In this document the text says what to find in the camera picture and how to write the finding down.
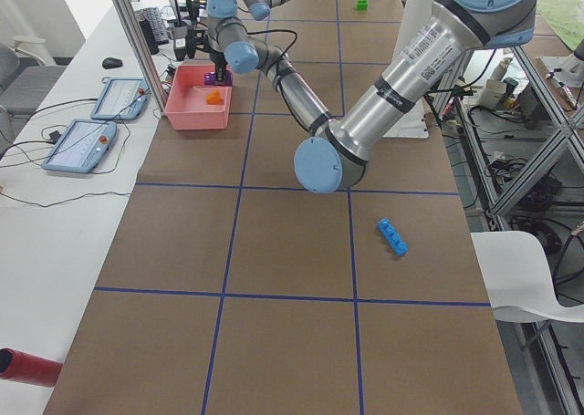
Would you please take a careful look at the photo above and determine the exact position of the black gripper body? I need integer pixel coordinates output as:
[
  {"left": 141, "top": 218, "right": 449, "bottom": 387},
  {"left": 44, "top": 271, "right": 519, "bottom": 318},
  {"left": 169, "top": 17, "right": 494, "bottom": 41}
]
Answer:
[{"left": 185, "top": 28, "right": 227, "bottom": 71}]

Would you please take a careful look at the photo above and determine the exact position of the purple block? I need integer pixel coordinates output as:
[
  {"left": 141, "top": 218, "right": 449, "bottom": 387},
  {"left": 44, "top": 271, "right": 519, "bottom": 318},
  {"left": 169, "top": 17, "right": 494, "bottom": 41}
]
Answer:
[{"left": 204, "top": 70, "right": 233, "bottom": 87}]

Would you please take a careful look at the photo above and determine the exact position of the orange block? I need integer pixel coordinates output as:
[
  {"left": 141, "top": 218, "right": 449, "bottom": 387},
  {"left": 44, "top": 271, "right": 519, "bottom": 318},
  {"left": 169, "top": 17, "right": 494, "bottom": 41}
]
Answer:
[{"left": 205, "top": 90, "right": 224, "bottom": 106}]

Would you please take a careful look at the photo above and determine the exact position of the pink plastic box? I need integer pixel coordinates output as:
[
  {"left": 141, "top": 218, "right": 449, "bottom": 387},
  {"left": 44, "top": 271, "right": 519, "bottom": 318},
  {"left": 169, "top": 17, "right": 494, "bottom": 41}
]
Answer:
[{"left": 164, "top": 64, "right": 233, "bottom": 130}]

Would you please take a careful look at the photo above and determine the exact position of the black keyboard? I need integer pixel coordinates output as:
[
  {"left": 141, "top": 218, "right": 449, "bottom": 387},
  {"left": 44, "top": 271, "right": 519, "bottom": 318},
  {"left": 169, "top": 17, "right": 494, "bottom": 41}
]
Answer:
[{"left": 136, "top": 7, "right": 169, "bottom": 55}]

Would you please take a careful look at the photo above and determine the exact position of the black computer mouse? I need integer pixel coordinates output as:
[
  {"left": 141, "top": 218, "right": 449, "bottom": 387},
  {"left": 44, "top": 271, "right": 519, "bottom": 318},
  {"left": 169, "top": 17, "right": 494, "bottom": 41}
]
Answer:
[{"left": 102, "top": 57, "right": 123, "bottom": 69}]

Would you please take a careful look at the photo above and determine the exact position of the upper teach pendant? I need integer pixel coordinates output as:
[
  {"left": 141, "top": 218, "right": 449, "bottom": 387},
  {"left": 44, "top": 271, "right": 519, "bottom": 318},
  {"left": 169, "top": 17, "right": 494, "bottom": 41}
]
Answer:
[{"left": 90, "top": 78, "right": 149, "bottom": 121}]

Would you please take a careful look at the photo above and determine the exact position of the teach pendant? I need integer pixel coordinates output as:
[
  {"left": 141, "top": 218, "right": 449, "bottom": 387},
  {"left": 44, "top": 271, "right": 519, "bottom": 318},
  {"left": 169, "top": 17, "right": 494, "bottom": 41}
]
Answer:
[
  {"left": 90, "top": 78, "right": 149, "bottom": 121},
  {"left": 41, "top": 119, "right": 118, "bottom": 174}
]

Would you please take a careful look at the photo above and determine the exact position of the green block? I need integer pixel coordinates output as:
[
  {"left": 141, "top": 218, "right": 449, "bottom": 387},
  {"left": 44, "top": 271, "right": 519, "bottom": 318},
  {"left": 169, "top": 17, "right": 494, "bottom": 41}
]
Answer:
[{"left": 355, "top": 0, "right": 369, "bottom": 11}]

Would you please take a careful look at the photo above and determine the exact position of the lower teach pendant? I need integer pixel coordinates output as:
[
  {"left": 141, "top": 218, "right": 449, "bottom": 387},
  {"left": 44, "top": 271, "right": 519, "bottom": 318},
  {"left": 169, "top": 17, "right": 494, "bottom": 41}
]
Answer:
[{"left": 41, "top": 119, "right": 118, "bottom": 174}]

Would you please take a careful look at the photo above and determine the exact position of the long blue studded block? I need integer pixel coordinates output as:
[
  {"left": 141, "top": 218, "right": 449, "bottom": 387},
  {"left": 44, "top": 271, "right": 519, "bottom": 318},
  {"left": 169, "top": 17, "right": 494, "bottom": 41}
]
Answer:
[{"left": 377, "top": 218, "right": 409, "bottom": 256}]

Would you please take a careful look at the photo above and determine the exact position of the red cylinder bottle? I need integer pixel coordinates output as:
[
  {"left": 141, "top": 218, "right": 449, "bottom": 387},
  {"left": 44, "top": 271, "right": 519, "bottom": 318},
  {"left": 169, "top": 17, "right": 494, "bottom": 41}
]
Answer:
[{"left": 1, "top": 348, "right": 63, "bottom": 388}]

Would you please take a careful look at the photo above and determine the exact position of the white chair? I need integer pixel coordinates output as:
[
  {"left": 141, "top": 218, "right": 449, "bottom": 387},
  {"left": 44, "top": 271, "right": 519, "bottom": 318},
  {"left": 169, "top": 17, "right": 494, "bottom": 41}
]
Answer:
[{"left": 471, "top": 231, "right": 583, "bottom": 349}]

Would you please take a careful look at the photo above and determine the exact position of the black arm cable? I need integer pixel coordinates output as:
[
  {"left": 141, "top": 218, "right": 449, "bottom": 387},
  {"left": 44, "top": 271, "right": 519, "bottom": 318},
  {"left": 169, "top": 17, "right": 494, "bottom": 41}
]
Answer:
[{"left": 245, "top": 28, "right": 299, "bottom": 60}]

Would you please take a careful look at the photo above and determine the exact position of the aluminium frame post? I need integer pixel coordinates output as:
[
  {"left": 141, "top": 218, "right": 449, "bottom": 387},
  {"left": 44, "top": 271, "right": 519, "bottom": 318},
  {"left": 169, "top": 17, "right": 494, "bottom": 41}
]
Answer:
[{"left": 111, "top": 0, "right": 168, "bottom": 112}]

